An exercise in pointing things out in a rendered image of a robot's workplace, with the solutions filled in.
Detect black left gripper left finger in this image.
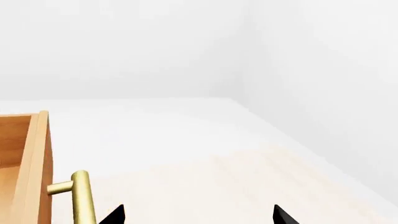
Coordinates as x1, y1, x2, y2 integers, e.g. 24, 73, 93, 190
98, 203, 126, 224

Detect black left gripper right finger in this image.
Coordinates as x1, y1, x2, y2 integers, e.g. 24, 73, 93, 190
273, 203, 300, 224

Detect light wooden drawer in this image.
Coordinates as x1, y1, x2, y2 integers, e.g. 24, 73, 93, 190
0, 110, 54, 224

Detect brass drawer handle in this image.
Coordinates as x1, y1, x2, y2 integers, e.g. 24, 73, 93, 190
47, 170, 97, 224

